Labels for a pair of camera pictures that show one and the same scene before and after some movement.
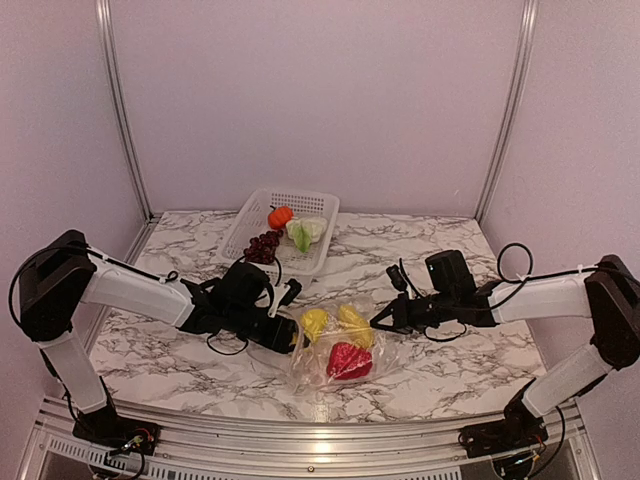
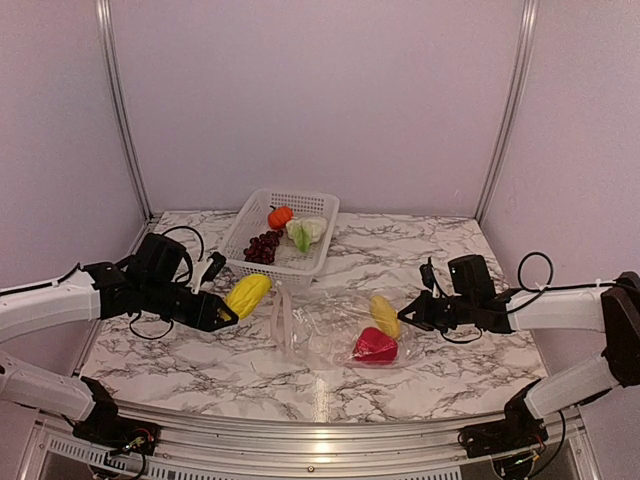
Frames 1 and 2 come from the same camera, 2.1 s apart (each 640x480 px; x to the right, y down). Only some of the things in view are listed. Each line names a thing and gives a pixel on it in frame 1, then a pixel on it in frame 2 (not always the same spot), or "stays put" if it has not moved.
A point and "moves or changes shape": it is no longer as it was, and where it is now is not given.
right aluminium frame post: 498,150 stays put
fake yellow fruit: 313,321 moves or changes shape
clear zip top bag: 335,348 moves or changes shape
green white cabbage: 305,231 stays put
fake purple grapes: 263,248 stays put
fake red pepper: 347,361 → 373,346
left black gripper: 280,334 → 203,316
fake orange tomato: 279,217 stays put
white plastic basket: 294,228 stays put
